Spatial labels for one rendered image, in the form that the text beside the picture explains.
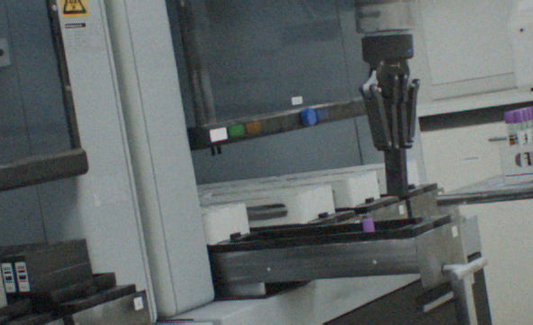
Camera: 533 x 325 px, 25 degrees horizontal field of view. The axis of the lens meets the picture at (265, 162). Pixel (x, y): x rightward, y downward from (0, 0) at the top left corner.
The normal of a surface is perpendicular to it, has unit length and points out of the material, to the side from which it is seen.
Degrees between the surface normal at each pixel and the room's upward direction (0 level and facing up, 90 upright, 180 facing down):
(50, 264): 90
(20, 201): 90
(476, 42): 90
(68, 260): 90
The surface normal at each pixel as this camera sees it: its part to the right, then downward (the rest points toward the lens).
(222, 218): 0.81, -0.11
